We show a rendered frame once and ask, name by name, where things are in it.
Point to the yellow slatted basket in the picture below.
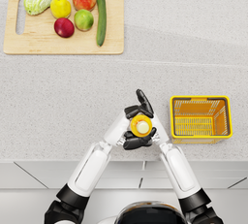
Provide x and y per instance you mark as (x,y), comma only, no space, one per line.
(193,126)

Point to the yellow lemon fruit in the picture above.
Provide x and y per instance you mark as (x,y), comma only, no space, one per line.
(60,7)

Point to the dark round robot body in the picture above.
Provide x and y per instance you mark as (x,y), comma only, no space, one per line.
(150,215)

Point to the grey counter cabinet front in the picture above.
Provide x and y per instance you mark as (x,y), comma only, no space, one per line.
(32,177)

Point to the wooden cutting board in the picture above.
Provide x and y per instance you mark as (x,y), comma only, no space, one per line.
(64,45)

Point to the green cucumber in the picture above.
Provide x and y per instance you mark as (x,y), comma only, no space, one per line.
(101,17)

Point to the green apple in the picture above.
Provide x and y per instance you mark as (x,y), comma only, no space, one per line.
(84,20)

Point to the dark red apple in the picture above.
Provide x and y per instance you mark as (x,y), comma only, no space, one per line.
(64,27)

